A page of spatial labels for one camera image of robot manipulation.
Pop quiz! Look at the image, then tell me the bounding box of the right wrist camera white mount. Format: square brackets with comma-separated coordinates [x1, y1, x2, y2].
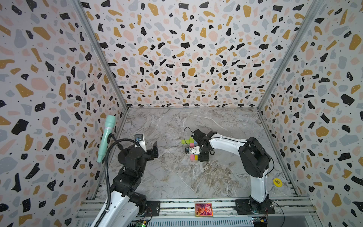
[184, 146, 200, 155]

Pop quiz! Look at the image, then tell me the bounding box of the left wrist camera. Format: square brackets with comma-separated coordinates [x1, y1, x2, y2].
[134, 134, 147, 153]

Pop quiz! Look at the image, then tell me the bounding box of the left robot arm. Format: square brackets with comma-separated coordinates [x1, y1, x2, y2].
[92, 142, 158, 227]

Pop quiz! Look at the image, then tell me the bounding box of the mint green microphone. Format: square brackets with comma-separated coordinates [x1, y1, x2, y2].
[97, 115, 116, 163]

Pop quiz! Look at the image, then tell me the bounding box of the black microphone stand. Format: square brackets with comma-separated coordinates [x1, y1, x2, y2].
[107, 133, 132, 165]

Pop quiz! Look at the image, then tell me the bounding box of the yellow round sticker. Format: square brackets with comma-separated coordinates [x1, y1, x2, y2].
[273, 178, 283, 187]

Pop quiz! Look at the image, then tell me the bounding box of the metal corner profile right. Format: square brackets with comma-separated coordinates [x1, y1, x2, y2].
[257, 0, 327, 110]

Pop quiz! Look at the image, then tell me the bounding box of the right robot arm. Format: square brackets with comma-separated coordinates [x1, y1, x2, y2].
[184, 129, 275, 216]

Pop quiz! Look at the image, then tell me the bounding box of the metal corner profile left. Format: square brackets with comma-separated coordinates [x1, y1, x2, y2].
[70, 0, 129, 110]

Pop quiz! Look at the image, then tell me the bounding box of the black camera cable right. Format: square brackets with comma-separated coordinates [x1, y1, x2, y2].
[183, 126, 194, 148]

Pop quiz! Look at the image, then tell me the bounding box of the colourful square card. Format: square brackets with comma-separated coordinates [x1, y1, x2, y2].
[195, 203, 214, 217]

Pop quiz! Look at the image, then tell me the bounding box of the black corrugated hose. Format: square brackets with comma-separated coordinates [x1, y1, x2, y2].
[93, 138, 141, 227]

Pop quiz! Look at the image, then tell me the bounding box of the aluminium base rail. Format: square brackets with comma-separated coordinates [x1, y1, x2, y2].
[75, 196, 317, 227]

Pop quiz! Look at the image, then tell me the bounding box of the metal corner profile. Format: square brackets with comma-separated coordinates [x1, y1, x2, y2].
[257, 0, 327, 110]
[70, 0, 129, 110]

